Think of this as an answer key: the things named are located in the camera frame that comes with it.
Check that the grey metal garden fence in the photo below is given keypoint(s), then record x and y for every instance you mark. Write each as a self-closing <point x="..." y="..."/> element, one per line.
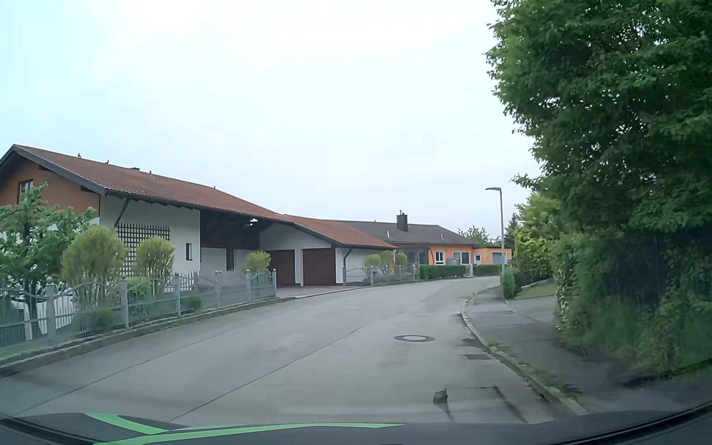
<point x="387" y="274"/>
<point x="146" y="303"/>

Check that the small round-topped trees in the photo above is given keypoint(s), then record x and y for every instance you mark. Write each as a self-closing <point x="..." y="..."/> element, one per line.
<point x="385" y="259"/>

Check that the grey street lamp post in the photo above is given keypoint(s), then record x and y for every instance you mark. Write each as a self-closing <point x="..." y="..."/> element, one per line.
<point x="502" y="228"/>

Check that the rounded yellow-green bush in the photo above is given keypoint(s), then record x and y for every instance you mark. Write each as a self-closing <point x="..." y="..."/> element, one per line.
<point x="257" y="261"/>
<point x="155" y="257"/>
<point x="93" y="254"/>

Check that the green trees and bushes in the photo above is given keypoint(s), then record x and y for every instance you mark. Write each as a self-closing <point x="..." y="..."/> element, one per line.
<point x="534" y="241"/>

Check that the grey asphalt pavement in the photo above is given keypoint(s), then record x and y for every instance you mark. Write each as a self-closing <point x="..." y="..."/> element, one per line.
<point x="535" y="346"/>

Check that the orange bungalow with grey roof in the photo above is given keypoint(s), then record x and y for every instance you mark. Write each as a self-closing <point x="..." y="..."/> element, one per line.
<point x="430" y="242"/>

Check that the white house with red roof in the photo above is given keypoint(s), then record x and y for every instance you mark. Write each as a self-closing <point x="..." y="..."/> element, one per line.
<point x="164" y="222"/>

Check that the distant green tree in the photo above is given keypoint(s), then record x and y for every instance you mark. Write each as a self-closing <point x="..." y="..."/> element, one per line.
<point x="476" y="234"/>

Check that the trimmed green hedge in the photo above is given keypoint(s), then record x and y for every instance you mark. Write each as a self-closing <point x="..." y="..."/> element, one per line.
<point x="448" y="270"/>

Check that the grey asphalt road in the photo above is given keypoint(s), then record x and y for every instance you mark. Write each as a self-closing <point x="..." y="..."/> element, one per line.
<point x="331" y="346"/>

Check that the car's own bonnet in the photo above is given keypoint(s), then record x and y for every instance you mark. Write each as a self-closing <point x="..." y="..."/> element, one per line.
<point x="356" y="432"/>

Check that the grass lawn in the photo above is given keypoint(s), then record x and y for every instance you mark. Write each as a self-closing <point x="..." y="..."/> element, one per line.
<point x="538" y="290"/>

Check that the leafy garden tree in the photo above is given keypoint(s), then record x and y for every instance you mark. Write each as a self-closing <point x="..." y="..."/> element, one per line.
<point x="25" y="244"/>

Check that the large green tree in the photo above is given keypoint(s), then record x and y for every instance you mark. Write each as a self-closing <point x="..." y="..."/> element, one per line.
<point x="646" y="154"/>

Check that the small conical green bush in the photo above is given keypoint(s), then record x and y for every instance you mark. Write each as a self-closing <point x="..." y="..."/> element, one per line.
<point x="508" y="283"/>

